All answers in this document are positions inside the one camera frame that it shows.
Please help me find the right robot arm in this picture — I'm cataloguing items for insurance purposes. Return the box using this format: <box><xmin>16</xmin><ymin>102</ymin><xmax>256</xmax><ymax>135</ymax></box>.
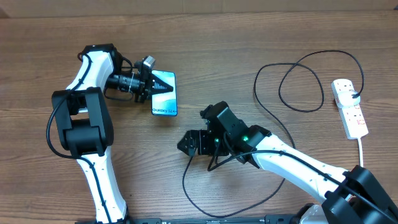
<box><xmin>177</xmin><ymin>101</ymin><xmax>397</xmax><ymax>223</ymax></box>

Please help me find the white charger plug adapter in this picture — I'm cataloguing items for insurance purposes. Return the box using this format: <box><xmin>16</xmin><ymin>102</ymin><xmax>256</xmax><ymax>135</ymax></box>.
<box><xmin>335</xmin><ymin>91</ymin><xmax>361</xmax><ymax>108</ymax></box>

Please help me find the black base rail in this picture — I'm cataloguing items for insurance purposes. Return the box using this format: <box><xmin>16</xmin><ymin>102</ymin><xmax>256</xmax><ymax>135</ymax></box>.
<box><xmin>74</xmin><ymin>213</ymin><xmax>302</xmax><ymax>224</ymax></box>

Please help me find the white power strip cord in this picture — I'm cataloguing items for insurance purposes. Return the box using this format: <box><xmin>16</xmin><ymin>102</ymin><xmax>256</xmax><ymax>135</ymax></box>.
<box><xmin>357</xmin><ymin>138</ymin><xmax>364</xmax><ymax>167</ymax></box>

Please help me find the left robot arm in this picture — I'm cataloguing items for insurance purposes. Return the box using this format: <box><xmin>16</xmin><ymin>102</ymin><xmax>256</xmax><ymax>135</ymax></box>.
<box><xmin>46</xmin><ymin>44</ymin><xmax>178</xmax><ymax>223</ymax></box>

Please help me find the white power strip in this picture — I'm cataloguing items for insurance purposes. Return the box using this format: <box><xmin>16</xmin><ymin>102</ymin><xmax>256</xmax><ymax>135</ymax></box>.
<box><xmin>331</xmin><ymin>79</ymin><xmax>369</xmax><ymax>139</ymax></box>

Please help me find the Samsung Galaxy smartphone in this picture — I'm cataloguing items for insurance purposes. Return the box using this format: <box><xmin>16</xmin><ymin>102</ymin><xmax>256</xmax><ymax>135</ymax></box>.
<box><xmin>151</xmin><ymin>70</ymin><xmax>178</xmax><ymax>116</ymax></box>

